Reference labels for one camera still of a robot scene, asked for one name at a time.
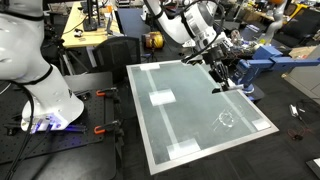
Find brown cardboard box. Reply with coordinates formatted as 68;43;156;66
288;45;319;60

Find white power adapter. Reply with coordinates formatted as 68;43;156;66
289;104;300;118

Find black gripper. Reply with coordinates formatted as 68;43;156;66
203;42;233;92

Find white robotic hand device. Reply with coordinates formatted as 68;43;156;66
229;29;244;51

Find orange black bar clamp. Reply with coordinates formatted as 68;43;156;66
95;86;122;104
93;119;124;137

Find black mesh office chair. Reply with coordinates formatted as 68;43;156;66
91;35;143;84

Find black monitor stand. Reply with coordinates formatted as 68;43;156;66
82;0;99;32

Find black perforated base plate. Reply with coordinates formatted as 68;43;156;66
0;88;109;165

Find black camera tripod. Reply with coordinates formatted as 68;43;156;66
49;35;90;78

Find yellow cable reel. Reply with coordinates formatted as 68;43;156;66
142;31;165;50

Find clear plastic cup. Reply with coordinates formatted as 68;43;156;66
212;110;238;130

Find light wooden desk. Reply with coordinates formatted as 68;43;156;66
61;2;122;49

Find red floor cable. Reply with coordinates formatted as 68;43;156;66
287;125;316;142

